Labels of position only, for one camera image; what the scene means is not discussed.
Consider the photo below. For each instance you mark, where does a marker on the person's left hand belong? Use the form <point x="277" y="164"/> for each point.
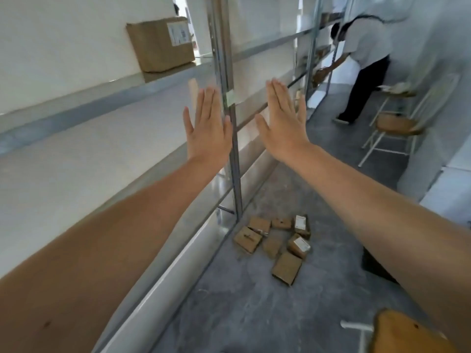
<point x="209" y="139"/>

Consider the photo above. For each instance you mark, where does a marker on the person's right hand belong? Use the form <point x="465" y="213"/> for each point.
<point x="287" y="136"/>

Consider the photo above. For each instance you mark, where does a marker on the cardboard parcel marked 786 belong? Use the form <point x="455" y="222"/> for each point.
<point x="154" y="47"/>

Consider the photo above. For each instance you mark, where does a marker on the pile of cardboard boxes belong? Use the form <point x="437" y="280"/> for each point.
<point x="287" y="268"/>

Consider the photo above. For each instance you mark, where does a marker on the black plastic basket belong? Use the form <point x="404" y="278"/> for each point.
<point x="375" y="266"/>

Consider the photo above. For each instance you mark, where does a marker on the person's left forearm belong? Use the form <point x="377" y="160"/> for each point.
<point x="92" y="261"/>

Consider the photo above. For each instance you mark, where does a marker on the person's right forearm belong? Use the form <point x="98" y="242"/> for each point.
<point x="397" y="224"/>

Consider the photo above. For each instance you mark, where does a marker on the pale green paper label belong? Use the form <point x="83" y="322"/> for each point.
<point x="230" y="97"/>

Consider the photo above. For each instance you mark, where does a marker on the heap of brown parcels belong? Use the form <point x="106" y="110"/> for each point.
<point x="320" y="75"/>

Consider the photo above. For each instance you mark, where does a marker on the grey metal shelf rack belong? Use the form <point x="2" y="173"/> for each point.
<point x="220" y="40"/>

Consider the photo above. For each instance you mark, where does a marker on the wooden chair white metal frame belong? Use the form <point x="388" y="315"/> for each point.
<point x="403" y="93"/>
<point x="397" y="124"/>
<point x="404" y="334"/>

